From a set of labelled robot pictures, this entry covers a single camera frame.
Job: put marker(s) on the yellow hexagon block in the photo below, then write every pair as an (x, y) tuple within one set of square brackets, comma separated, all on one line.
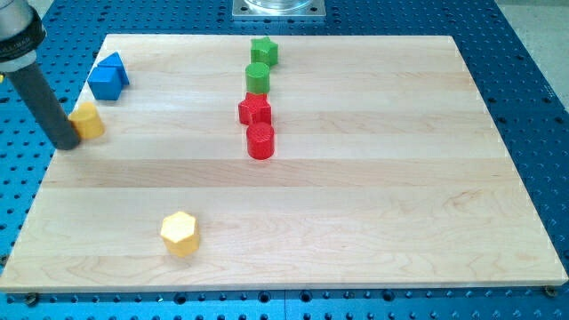
[(180, 234)]

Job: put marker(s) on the green cylinder block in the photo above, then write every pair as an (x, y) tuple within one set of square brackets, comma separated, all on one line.
[(257, 78)]

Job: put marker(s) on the yellow heart block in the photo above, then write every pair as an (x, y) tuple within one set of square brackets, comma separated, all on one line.
[(86, 121)]

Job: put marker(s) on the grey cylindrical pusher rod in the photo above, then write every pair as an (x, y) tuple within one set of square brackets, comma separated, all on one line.
[(31, 85)]

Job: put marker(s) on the red cylinder block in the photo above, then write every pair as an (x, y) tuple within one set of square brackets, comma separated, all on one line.
[(260, 141)]

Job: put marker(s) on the light wooden board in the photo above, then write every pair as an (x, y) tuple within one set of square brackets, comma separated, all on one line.
[(388, 172)]

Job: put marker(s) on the blue cube block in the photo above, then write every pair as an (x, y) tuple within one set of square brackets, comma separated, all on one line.
[(105, 83)]

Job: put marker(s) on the green star block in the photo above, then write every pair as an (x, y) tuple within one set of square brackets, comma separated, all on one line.
[(264, 50)]

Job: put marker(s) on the left board clamp screw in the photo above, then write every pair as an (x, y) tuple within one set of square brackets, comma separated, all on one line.
[(31, 299)]

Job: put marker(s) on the blue triangle block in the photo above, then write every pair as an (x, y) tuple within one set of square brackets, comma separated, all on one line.
[(114, 61)]

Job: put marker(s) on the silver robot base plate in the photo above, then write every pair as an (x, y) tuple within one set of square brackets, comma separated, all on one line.
[(278, 9)]

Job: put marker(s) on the right board clamp screw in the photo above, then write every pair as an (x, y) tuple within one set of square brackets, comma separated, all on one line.
[(550, 291)]

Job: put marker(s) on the red star block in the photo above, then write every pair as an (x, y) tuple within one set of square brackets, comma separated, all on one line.
[(255, 108)]

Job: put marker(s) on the board clamp screw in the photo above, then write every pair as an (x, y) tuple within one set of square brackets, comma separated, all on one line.
[(550, 291), (31, 299)]

